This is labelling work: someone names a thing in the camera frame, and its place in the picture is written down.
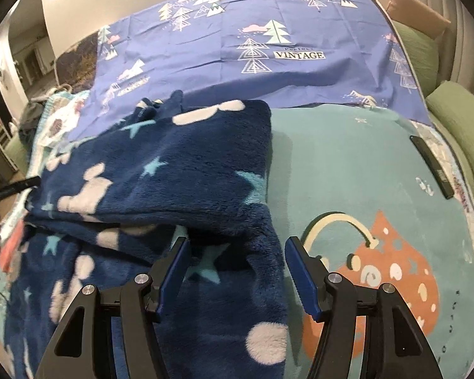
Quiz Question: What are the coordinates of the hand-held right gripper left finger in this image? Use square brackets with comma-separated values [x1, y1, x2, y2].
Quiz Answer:
[35, 236, 191, 379]

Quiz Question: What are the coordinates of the teal blanket with orange print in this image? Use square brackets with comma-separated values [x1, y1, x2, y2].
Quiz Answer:
[0, 103, 474, 379]

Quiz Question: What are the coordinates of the quilted mattress pad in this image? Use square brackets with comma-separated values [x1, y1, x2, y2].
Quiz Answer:
[411, 118, 474, 282]

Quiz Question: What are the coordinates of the black phone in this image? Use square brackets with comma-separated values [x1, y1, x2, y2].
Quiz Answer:
[409, 134, 455, 200]

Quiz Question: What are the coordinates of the dark printed mat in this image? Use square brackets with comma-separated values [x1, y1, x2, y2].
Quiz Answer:
[54, 33, 100, 88]

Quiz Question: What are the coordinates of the blue tree print sheet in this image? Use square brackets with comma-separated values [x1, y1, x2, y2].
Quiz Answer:
[66, 0, 434, 143]

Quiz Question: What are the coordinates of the coral pink cloth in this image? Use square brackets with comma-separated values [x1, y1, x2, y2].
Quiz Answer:
[0, 219, 26, 274]

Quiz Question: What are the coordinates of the tan pillow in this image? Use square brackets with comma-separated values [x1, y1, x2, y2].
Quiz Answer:
[385, 0, 452, 34]

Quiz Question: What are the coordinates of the white patterned cloth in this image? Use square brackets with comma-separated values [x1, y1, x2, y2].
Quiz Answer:
[35, 87, 92, 147]

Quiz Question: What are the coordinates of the green pillow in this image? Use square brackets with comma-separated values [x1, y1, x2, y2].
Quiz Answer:
[424, 81, 474, 191]
[392, 20, 440, 96]

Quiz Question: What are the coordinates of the navy fleece garment with stars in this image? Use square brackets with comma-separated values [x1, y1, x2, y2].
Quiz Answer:
[2, 90, 329, 379]

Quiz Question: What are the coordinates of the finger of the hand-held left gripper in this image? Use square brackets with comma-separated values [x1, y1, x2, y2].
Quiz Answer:
[0, 176, 41, 206]

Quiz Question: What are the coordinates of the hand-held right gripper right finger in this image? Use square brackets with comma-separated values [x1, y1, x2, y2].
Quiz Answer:
[285, 236, 444, 379]

